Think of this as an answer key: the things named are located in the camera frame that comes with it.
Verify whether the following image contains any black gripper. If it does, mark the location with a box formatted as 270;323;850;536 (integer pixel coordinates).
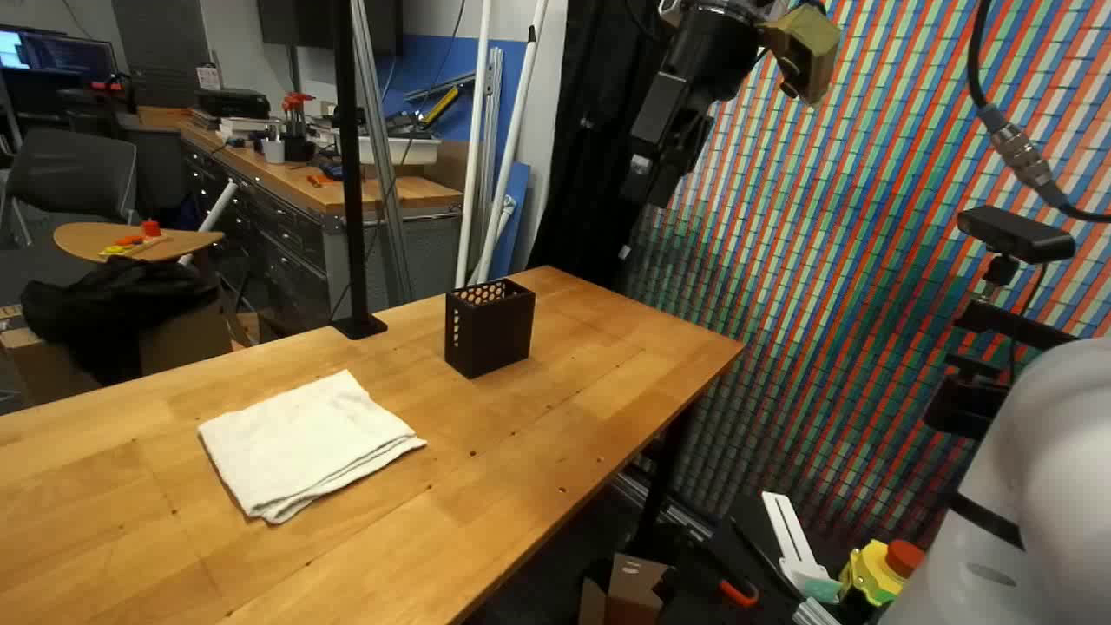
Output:
622;0;768;205

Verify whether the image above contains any black perforated box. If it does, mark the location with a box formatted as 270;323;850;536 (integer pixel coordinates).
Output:
443;276;534;378

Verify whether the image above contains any white cloth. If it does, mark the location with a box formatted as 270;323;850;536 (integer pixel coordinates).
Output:
196;371;422;525

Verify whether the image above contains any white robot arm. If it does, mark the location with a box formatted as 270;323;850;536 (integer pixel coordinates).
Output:
622;0;1111;625

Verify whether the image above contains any cardboard box under table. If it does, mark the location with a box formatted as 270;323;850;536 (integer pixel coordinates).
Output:
577;552;666;625

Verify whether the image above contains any white diagonal pole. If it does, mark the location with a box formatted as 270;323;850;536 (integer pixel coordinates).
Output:
452;0;491;287

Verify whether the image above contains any white plastic tray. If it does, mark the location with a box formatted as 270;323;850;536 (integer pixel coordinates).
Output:
358;135;442;168

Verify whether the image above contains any black vertical pole stand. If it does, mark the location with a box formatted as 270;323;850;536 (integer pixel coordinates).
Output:
334;0;386;339

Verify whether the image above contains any wooden workbench with drawers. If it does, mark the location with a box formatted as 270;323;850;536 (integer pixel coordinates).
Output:
137;107;460;332

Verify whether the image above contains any yellow red emergency stop button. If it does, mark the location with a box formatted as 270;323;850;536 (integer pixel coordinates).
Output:
840;538;924;606

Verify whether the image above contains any round wooden stool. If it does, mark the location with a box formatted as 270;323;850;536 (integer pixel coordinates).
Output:
52;222;217;264

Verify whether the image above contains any black bag on floor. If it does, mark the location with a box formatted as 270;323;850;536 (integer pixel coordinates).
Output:
19;256;217;384

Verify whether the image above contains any black office chair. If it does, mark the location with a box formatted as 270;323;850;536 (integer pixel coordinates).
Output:
4;128;137;246

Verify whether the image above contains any computer monitor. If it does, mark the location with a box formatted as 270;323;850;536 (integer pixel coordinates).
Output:
0;29;116;80

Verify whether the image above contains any wrist camera yellow-green block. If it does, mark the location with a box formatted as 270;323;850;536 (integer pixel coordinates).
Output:
764;0;840;104

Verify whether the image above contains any black camera on stand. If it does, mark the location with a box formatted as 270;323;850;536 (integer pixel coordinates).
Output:
924;205;1076;441

